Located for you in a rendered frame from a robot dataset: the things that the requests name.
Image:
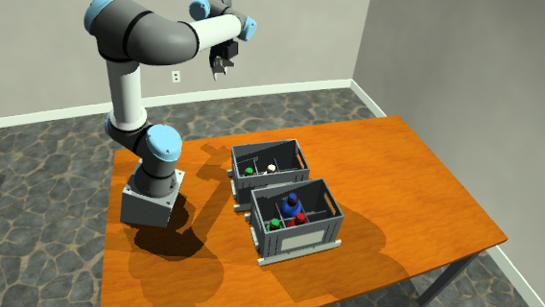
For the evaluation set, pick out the blue bottle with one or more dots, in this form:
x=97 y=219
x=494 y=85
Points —
x=290 y=207

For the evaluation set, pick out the green bottle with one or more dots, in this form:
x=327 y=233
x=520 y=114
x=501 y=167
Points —
x=273 y=225
x=248 y=172

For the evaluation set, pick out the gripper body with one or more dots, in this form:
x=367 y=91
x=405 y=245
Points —
x=232 y=49

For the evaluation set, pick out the white bottle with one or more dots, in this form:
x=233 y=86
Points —
x=270 y=169

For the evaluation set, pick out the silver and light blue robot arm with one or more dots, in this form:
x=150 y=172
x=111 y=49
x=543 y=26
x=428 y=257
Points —
x=125 y=27

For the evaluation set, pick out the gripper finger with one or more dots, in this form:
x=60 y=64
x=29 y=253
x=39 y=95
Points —
x=215 y=64
x=226 y=63

